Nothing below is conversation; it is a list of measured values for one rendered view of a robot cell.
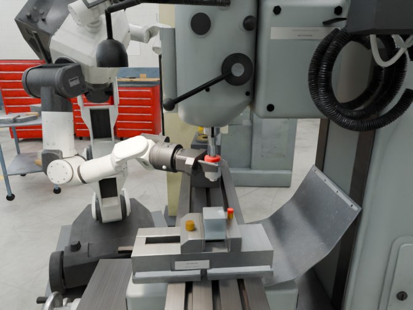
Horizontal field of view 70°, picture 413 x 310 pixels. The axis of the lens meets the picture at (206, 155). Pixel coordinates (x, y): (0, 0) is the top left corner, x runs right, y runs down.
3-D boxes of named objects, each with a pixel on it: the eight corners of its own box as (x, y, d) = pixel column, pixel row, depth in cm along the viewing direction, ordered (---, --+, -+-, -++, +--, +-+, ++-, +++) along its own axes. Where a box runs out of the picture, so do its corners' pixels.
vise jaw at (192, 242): (180, 254, 70) (179, 239, 69) (180, 226, 82) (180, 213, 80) (205, 253, 70) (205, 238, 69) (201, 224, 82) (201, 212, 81)
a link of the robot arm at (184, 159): (192, 154, 79) (153, 147, 84) (192, 186, 82) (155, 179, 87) (209, 141, 90) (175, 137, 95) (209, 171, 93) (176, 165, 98)
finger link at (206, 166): (217, 173, 82) (197, 170, 85) (218, 163, 81) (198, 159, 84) (216, 175, 81) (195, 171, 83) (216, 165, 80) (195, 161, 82)
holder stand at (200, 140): (190, 187, 123) (190, 141, 117) (196, 168, 144) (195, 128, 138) (219, 187, 122) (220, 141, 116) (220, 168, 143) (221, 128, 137)
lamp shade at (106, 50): (92, 66, 70) (89, 39, 68) (121, 66, 74) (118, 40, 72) (103, 67, 65) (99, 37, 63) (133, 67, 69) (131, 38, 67)
